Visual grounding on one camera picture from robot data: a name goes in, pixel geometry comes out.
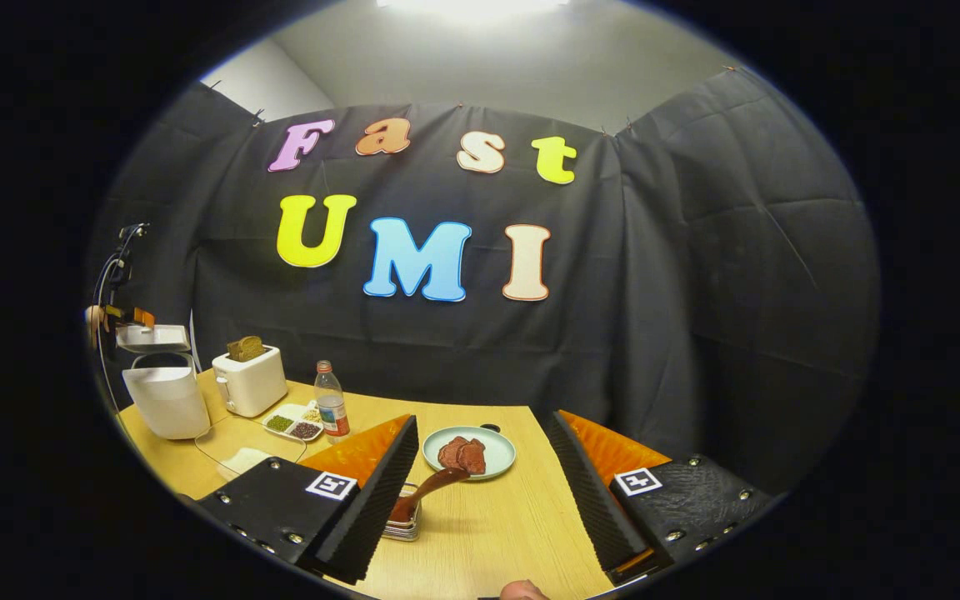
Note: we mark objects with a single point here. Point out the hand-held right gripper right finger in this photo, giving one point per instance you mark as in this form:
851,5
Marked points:
588,500

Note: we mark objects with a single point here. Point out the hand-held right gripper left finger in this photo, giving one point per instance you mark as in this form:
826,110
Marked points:
380,492

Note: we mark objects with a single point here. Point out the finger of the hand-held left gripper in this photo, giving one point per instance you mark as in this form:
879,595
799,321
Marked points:
143,317

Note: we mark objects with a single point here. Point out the brown wooden spoon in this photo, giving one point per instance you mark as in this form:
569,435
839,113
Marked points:
430,485

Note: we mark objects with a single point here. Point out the white rice cooker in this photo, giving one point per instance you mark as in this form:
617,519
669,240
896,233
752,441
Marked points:
167,404

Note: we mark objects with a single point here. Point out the red meat slice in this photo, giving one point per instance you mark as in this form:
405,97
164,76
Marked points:
450,452
473,458

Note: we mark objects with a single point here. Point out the clear plastic water bottle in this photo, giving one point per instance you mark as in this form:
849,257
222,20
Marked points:
332,408

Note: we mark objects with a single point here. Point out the pale green plate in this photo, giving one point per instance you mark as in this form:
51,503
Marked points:
501,454

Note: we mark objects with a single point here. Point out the brown bread slice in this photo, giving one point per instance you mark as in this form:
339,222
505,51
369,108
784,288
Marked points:
245,348

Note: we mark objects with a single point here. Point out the white divided dish of beans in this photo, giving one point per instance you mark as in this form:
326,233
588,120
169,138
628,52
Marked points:
292,423

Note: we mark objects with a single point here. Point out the white toaster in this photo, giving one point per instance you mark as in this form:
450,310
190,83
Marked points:
251,387

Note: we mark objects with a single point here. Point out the black backdrop cloth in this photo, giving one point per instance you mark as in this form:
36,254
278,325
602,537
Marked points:
680,292

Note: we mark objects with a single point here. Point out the large ceiling light panel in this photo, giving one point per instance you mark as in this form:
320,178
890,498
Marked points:
472,7

